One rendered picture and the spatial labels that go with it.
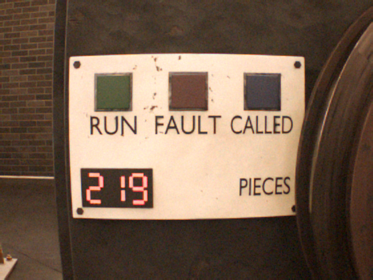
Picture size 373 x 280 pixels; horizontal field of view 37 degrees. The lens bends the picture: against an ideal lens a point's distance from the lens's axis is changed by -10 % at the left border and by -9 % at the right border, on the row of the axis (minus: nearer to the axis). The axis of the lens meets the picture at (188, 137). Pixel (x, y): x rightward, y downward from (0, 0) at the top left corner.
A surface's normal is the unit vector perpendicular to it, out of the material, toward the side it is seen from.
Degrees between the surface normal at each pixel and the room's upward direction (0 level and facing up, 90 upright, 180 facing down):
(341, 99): 90
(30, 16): 90
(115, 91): 90
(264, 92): 90
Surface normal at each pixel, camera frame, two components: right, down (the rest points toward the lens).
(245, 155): 0.06, 0.11
